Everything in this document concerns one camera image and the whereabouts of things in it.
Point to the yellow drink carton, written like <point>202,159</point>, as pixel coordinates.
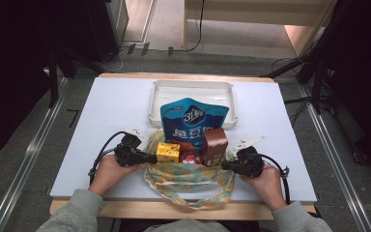
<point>167,152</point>

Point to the person's right hand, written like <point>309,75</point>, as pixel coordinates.
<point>269,187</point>

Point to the lemon print cloth bag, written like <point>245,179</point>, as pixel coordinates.
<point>186,175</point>

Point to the person's grey clothed torso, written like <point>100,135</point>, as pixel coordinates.
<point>186,226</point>

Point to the red round tin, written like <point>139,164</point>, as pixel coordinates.
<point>190,158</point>

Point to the blue snack pouch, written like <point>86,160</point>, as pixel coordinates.
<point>193,112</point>

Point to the dark curtain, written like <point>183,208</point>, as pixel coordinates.
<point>367,64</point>
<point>13,64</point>

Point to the white plastic tray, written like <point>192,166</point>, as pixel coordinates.
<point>174,92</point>

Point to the dark floor plug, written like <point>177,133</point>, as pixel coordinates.
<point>145,49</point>
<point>131,49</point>
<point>170,51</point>

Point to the light wooden furniture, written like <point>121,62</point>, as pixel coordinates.
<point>254,13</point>

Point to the black tripod stand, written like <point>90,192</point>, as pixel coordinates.
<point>53,83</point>
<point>317,93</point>

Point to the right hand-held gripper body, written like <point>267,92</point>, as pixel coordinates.
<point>251,162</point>

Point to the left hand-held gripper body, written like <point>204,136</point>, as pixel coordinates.
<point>127,154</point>

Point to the person's left hand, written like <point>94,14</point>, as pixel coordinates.
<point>109,175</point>

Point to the brown rectangular box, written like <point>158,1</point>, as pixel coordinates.
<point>214,145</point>

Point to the metal floor rail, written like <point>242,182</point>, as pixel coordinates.
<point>30,151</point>
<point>334,154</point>

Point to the grey cabinet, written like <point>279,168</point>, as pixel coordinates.
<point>120,19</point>

